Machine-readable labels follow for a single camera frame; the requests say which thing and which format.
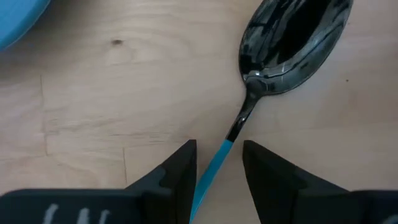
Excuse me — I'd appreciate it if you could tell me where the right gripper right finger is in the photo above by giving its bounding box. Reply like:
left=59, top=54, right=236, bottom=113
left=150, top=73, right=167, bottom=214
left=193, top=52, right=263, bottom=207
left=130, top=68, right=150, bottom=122
left=242, top=139, right=354, bottom=224

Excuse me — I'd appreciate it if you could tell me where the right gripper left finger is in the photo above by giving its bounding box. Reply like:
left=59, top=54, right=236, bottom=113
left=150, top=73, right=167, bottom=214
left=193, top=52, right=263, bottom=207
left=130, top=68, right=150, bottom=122
left=124, top=139, right=198, bottom=224

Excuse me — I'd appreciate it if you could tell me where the black spoon with blue handle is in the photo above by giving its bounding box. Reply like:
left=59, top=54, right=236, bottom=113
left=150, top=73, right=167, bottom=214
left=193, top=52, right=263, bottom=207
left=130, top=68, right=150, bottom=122
left=188, top=0, right=354, bottom=224

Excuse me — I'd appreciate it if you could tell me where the blue tray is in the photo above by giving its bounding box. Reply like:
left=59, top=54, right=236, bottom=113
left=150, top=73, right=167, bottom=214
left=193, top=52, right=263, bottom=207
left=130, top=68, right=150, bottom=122
left=0, top=0, right=52, bottom=52

